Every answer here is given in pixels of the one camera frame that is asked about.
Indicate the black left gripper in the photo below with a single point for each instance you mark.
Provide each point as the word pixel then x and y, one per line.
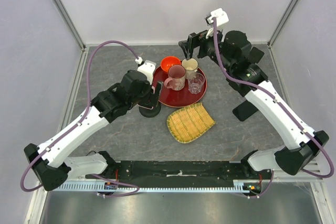
pixel 148 87

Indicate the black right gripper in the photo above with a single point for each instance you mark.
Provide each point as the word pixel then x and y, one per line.
pixel 195 40

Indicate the pink-cased smartphone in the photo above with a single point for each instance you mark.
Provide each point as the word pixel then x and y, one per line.
pixel 151 101

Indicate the black folding phone stand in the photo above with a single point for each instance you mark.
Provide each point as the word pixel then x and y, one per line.
pixel 255 55

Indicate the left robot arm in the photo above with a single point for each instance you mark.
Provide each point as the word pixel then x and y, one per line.
pixel 51 161

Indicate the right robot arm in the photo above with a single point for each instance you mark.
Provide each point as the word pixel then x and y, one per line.
pixel 238 58

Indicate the cream cup with dark rim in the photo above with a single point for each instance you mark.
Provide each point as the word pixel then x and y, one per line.
pixel 191 67

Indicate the round red tray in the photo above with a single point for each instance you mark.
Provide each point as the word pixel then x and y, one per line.
pixel 178 99

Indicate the orange bowl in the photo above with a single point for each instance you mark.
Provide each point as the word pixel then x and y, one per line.
pixel 168 62

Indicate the pink floral mug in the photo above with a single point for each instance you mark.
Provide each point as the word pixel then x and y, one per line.
pixel 176 78

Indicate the clear glass tumbler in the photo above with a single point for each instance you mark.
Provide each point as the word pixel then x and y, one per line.
pixel 195 83

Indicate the woven bamboo mat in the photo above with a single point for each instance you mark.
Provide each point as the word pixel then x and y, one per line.
pixel 189 123

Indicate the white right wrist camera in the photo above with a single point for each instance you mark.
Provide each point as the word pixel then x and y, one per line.
pixel 216 19

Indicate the grey slotted cable duct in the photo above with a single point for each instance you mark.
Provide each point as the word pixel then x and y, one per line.
pixel 107 187

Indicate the aluminium frame rail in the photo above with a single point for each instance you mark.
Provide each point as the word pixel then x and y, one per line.
pixel 313 170

